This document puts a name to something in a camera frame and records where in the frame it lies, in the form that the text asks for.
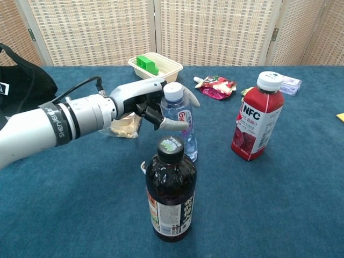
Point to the woven folding screen panel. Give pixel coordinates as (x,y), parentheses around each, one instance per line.
(298,32)
(215,32)
(91,32)
(13,27)
(330,35)

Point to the clear bag of biscuits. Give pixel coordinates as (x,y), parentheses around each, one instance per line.
(125,129)

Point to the dark tea bottle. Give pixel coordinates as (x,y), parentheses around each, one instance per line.
(170,193)

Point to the black screen hinge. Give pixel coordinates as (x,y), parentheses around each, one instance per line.
(31,35)
(274,33)

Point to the black bag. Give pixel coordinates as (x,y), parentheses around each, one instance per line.
(21,86)

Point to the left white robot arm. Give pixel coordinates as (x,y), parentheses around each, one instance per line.
(40,129)

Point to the red NFC juice bottle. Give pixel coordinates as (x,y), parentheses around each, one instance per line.
(255,123)

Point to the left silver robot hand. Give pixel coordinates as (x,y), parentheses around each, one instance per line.
(134,94)

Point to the clear water bottle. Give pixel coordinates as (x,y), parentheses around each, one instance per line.
(185,113)

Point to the blue tablecloth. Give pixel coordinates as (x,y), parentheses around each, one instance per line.
(268,201)

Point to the green plastic block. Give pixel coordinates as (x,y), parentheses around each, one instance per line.
(146,64)

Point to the yellow and white paper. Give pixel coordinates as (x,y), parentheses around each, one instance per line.
(340,117)

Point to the clear purple tissue pack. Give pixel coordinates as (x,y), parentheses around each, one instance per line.
(291,84)

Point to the red spouted drink pouch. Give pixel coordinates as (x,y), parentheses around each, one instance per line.
(217,87)

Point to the beige food tray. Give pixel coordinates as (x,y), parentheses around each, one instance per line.
(169,70)

